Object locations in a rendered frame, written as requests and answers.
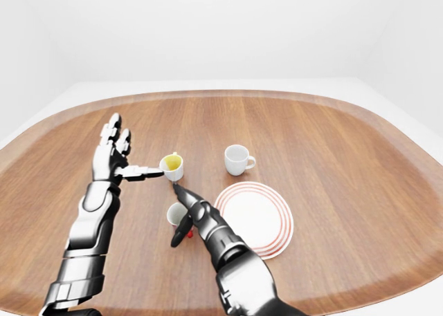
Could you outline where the dark rounded shape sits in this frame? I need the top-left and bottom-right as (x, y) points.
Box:
(65, 306), (102, 316)

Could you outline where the plain white mug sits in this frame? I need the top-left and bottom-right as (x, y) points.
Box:
(224, 144), (257, 177)

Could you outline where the silver robot right hand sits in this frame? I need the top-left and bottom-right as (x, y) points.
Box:
(170, 183), (230, 248)

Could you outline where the red mug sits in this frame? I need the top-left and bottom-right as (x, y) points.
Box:
(165, 201), (195, 239)

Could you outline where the silver robot left hand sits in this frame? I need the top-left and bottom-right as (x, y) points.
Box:
(91, 113), (165, 186)

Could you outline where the white mug with yellow inside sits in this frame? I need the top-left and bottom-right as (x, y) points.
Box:
(159, 151), (185, 185)

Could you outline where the white plate with red rings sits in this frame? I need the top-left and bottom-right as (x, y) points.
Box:
(213, 181), (295, 261)

